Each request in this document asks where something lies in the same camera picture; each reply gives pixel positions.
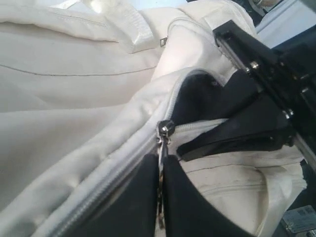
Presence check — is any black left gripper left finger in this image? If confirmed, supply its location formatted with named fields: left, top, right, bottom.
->
left=71, top=154, right=158, bottom=237

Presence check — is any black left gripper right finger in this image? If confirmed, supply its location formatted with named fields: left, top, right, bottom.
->
left=162, top=155, right=251, bottom=237

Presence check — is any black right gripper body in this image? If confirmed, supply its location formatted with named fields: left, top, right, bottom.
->
left=213, top=21, right=316, bottom=158

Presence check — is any cream duffel bag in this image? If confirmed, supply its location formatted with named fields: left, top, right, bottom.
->
left=0, top=0, right=307, bottom=237

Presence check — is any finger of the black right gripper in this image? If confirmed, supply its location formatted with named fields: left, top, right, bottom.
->
left=177, top=112, right=294, bottom=161
left=212, top=70, right=258, bottom=119

